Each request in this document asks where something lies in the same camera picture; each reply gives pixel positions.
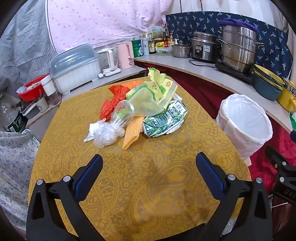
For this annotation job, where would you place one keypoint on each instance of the yellow-green printed plastic bag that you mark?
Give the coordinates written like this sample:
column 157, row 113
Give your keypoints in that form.
column 161, row 88

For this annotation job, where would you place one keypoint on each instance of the purple cloth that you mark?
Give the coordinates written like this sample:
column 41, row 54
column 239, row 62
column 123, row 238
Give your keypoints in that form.
column 235, row 22

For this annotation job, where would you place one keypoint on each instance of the clear plastic bag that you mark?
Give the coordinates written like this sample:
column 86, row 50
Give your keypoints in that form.
column 106, row 136
column 121, row 113

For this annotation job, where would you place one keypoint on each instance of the red plastic bag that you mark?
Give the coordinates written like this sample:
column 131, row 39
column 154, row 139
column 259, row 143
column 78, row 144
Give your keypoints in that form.
column 108, row 109

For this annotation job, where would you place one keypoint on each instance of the grey patterned cloth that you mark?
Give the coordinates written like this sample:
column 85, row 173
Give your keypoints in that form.
column 23, row 53

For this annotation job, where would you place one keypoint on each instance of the orange plastic bag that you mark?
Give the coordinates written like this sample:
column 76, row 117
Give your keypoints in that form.
column 136, row 83

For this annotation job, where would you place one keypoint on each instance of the white bottle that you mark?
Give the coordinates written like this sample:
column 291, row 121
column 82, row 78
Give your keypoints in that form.
column 145, row 47

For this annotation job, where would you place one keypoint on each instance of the large steel steamer pot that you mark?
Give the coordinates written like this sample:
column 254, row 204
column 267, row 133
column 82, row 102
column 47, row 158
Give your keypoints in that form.
column 238, row 51

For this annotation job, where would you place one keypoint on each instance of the small steel pot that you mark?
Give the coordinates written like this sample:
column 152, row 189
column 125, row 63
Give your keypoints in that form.
column 181, row 51

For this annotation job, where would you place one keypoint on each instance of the pump bottle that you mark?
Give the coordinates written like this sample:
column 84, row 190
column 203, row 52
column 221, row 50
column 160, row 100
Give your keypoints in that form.
column 171, row 40

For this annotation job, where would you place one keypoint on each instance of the dark sauce bottle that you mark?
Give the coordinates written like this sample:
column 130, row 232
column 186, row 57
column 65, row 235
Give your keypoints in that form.
column 152, row 47

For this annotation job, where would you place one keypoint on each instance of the yellow electric pot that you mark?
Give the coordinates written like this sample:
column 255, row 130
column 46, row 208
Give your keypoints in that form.
column 286, row 99

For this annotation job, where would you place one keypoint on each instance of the plastic water bottle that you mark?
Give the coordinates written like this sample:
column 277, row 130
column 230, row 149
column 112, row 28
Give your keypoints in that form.
column 13, row 122

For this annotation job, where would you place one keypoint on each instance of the white lined trash bin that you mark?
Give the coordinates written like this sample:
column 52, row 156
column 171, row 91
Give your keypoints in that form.
column 242, row 139

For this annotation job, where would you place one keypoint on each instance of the pink electric kettle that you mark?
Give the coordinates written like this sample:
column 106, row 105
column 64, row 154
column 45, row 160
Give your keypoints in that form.
column 124, row 55

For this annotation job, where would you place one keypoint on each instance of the floral cloth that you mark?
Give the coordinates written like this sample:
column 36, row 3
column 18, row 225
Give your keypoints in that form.
column 16, row 166

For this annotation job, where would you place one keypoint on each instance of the white cup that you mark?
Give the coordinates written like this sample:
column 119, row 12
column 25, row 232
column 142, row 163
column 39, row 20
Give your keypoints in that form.
column 49, row 88

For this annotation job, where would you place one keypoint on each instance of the steel rice cooker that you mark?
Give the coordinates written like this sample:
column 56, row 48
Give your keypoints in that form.
column 203, row 49

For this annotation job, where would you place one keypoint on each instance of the red bowl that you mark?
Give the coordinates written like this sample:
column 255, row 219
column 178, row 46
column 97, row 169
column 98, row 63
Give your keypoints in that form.
column 30, row 93

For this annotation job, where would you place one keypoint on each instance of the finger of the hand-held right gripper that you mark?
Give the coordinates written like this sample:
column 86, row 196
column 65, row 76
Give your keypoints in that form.
column 275, row 157

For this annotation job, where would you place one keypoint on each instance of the pink dotted cloth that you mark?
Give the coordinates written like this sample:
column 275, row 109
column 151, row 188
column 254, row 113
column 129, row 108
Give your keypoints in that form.
column 104, row 20

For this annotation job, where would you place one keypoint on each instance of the black induction cooker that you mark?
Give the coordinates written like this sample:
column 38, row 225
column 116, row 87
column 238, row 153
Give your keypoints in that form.
column 233, row 71

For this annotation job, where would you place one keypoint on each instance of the translucent yellow plastic bag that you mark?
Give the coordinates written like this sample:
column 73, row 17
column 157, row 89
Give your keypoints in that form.
column 145, row 102

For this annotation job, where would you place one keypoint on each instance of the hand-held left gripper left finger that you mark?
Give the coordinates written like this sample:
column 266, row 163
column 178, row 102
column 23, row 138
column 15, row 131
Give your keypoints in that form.
column 89, row 176

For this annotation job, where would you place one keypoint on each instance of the yellow patterned tablecloth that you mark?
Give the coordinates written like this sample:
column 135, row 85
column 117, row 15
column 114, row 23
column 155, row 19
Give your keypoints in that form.
column 150, row 166

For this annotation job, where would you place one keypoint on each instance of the navy printed cloth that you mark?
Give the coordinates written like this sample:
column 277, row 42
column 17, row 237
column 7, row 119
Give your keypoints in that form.
column 203, row 23

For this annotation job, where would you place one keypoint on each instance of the white power plug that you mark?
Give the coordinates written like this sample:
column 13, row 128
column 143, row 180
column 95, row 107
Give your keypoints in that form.
column 101, row 75

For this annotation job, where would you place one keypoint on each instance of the cream board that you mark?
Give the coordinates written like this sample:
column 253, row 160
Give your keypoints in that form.
column 247, row 161

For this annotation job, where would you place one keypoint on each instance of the blue and yellow basin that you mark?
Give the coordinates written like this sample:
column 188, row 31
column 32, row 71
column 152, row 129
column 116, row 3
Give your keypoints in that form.
column 280, row 83
column 266, row 91
column 266, row 69

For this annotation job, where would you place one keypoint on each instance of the white and green box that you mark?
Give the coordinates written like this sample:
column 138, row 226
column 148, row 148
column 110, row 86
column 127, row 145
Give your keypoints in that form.
column 156, row 31

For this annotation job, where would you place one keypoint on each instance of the dark green snack packet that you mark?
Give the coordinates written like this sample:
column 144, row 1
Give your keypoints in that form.
column 161, row 120

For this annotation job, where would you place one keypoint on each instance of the white tissue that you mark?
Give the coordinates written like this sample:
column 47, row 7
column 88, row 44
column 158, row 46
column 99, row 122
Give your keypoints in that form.
column 92, row 129

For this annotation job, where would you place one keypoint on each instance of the white electric kettle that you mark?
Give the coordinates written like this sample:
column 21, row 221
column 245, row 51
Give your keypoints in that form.
column 108, row 60

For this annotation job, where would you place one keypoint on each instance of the orange waffle cloth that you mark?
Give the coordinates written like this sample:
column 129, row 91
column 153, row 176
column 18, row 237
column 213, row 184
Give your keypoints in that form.
column 131, row 136

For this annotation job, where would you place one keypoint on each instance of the clear food container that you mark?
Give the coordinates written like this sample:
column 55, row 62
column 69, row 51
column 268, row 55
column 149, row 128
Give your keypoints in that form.
column 163, row 51

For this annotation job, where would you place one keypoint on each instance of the white dish rack clear lid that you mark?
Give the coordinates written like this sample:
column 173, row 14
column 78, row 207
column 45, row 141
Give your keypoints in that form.
column 74, row 76

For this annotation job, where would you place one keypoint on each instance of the green cloth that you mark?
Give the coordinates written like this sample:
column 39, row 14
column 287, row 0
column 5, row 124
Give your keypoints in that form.
column 293, row 120

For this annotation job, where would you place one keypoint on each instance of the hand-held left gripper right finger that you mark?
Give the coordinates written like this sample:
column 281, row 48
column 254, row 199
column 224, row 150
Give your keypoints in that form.
column 209, row 176

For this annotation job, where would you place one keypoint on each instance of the brown sauce bottle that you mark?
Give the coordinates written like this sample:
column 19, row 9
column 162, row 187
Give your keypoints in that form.
column 165, row 38

